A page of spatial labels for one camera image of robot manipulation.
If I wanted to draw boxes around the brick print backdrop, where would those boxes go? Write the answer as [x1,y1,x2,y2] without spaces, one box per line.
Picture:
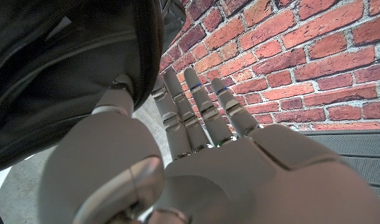
[158,0,380,131]

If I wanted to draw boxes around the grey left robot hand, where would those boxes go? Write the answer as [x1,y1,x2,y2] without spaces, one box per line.
[37,67,380,224]

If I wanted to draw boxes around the black backpack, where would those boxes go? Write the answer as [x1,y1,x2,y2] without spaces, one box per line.
[0,0,187,175]

